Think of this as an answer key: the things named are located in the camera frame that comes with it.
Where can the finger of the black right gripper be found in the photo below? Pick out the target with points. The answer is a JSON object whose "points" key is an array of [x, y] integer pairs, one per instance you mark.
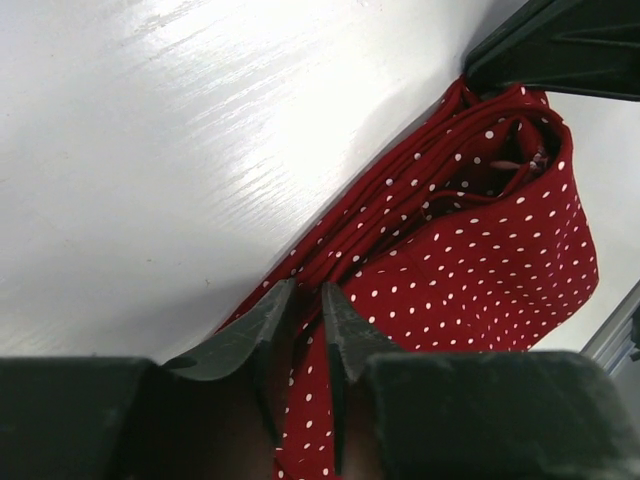
{"points": [[587, 47]]}

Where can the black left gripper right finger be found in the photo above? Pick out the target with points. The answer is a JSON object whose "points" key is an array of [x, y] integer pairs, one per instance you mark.
{"points": [[350, 341]]}

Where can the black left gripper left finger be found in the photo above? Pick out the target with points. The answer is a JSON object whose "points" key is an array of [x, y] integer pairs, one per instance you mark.
{"points": [[260, 340]]}

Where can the red polka dot skirt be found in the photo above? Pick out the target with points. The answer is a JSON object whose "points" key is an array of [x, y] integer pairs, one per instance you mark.
{"points": [[467, 236]]}

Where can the aluminium frame rail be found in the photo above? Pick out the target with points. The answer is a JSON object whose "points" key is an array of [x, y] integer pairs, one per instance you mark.
{"points": [[617, 340]]}

